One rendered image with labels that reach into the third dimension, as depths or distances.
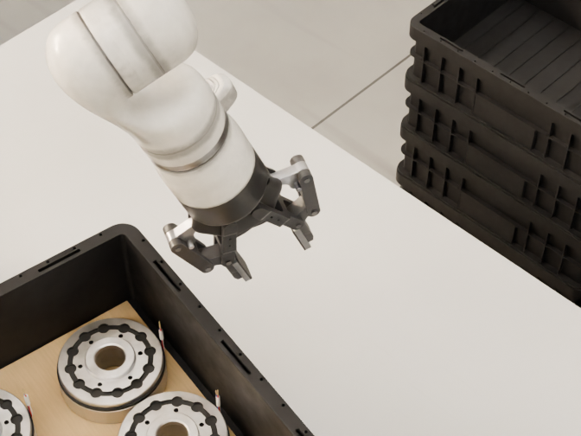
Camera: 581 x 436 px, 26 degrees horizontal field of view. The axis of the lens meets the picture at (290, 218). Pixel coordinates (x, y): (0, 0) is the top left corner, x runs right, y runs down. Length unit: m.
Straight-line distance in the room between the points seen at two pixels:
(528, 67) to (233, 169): 1.15
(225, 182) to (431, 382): 0.50
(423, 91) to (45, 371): 0.96
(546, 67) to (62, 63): 1.32
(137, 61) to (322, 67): 1.92
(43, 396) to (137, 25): 0.50
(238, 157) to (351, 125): 1.67
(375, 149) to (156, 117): 1.70
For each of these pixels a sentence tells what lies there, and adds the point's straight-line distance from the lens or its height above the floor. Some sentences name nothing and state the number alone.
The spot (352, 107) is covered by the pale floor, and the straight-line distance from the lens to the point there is 2.69.
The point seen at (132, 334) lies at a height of 0.86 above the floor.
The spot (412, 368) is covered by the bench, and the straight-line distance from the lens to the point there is 1.41.
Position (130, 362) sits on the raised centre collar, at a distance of 1.21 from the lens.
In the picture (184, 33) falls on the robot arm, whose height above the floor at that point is 1.29.
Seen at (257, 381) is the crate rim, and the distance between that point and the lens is 1.12.
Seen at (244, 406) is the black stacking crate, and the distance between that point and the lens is 1.16.
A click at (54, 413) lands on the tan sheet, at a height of 0.83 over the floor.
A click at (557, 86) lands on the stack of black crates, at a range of 2.06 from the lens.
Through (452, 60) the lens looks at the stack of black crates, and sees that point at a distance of 1.95.
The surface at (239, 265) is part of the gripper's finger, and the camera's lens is 1.12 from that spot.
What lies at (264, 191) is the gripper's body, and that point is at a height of 1.08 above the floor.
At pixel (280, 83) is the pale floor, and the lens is 2.74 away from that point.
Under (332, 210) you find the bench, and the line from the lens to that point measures 1.55.
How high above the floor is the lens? 1.86
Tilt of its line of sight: 49 degrees down
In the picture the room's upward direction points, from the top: straight up
